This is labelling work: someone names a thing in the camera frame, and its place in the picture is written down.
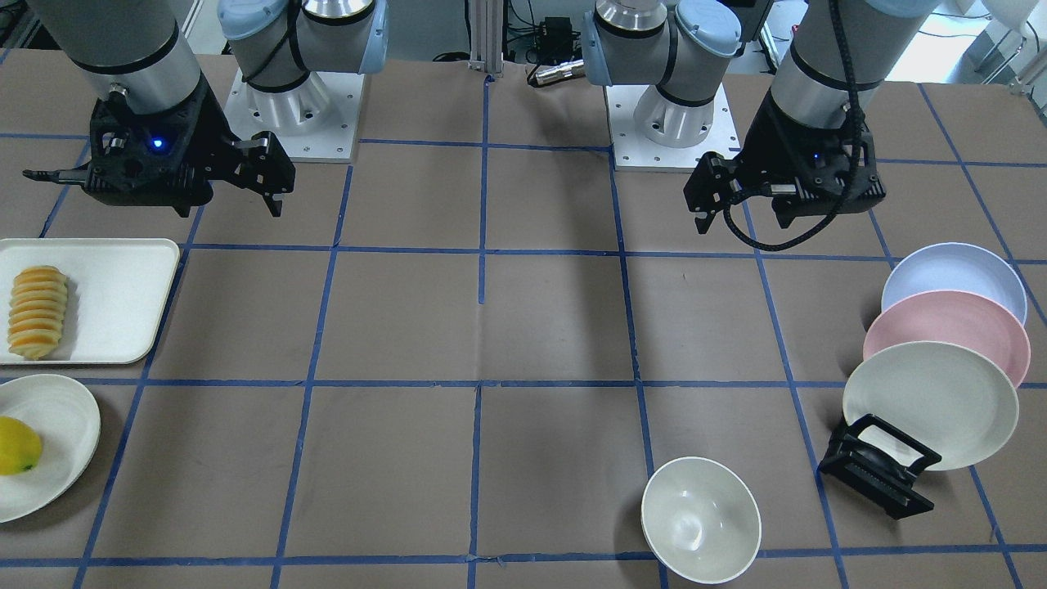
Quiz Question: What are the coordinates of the silver cylindrical connector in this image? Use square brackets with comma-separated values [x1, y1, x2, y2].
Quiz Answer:
[526, 59, 586, 88]

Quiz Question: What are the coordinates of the aluminium frame post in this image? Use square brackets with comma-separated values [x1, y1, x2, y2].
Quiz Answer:
[466, 1, 507, 81]

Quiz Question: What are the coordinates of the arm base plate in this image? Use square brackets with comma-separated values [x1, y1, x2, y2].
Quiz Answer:
[223, 72, 369, 164]
[604, 85, 741, 173]

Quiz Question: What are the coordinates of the white bowl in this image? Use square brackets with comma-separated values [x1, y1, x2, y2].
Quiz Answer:
[640, 457, 762, 585]

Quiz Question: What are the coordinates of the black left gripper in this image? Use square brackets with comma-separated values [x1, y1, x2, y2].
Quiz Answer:
[684, 96, 887, 236]

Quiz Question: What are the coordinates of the white shallow plate with lemon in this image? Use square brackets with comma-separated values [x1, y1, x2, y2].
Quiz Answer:
[1, 373, 101, 523]

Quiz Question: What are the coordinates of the black power adapter box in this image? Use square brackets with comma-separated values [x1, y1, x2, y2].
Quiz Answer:
[535, 16, 575, 65]

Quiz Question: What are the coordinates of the blue plate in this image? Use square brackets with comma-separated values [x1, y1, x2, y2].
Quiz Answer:
[879, 242, 1028, 324]

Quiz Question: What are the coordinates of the white rectangular tray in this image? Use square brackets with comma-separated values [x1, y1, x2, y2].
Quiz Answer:
[1, 237, 181, 366]

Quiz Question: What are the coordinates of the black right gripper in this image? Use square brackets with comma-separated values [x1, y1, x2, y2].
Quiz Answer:
[23, 78, 296, 218]

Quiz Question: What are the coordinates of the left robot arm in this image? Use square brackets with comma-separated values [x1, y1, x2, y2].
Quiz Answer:
[581, 1, 937, 251]

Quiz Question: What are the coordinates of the pink plate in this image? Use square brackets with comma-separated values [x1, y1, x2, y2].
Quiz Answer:
[861, 290, 1031, 385]

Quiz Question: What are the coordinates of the black plate rack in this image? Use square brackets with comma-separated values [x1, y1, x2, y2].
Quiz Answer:
[818, 413, 942, 519]

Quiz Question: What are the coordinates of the yellow lemon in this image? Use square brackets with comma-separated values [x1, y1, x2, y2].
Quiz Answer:
[1, 416, 43, 476]

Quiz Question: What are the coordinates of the cream plate in rack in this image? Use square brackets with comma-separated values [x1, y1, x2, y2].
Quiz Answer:
[842, 340, 1018, 472]

